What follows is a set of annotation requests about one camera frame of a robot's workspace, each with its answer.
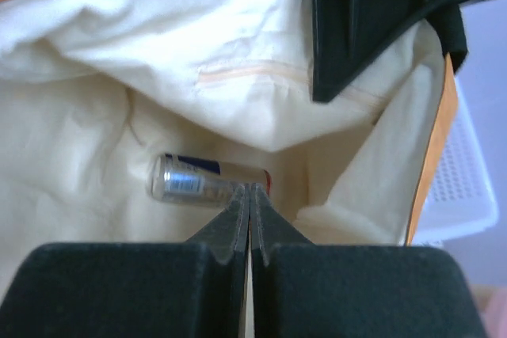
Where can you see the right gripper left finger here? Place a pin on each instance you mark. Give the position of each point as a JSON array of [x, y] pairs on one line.
[[195, 288]]

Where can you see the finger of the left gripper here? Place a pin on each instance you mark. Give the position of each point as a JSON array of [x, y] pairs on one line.
[[348, 35]]

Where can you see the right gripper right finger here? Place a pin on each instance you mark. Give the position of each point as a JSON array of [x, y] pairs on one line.
[[301, 289]]

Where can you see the silver blue drink can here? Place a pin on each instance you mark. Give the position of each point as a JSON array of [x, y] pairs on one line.
[[188, 180]]

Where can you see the yellow canvas tote bag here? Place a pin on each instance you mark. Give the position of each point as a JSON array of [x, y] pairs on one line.
[[93, 90]]

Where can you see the white plastic basket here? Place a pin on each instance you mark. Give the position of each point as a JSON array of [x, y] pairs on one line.
[[461, 201]]

